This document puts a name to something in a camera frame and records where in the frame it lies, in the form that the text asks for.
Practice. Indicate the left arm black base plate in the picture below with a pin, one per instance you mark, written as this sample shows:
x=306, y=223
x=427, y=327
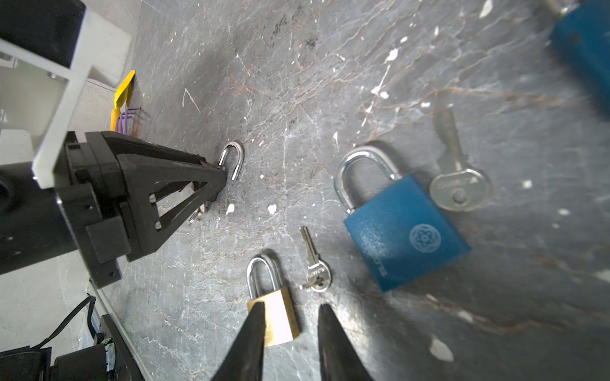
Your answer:
x=120, y=362

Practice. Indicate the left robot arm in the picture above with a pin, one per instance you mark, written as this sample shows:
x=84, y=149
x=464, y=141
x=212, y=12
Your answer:
x=32, y=227

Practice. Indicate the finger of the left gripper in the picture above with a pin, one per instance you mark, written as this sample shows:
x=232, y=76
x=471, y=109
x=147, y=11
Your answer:
x=118, y=156
x=147, y=229

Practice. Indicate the silver key small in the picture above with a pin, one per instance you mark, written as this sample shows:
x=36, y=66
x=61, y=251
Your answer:
x=318, y=276

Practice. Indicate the silver key large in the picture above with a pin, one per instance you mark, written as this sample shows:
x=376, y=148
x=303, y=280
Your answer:
x=458, y=187

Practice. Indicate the yellow toy shovel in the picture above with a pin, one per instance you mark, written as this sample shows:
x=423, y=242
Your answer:
x=121, y=96

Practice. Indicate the brass padlock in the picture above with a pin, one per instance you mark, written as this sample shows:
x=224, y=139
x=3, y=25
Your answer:
x=281, y=324

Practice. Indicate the black padlock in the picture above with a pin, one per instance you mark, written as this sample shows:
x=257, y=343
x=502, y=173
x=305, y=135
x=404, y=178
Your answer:
x=222, y=164

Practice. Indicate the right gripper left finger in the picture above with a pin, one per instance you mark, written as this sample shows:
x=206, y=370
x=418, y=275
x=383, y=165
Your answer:
x=245, y=359

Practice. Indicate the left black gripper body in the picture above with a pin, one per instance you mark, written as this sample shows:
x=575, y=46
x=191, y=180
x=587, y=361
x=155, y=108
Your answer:
x=95, y=203

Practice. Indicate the blue padlock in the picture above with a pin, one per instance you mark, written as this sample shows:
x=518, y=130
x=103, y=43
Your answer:
x=400, y=232
x=581, y=37

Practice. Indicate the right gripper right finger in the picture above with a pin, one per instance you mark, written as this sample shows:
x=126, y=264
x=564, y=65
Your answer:
x=338, y=358

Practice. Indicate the purple pink toy rake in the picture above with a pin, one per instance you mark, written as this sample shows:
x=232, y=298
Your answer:
x=132, y=121

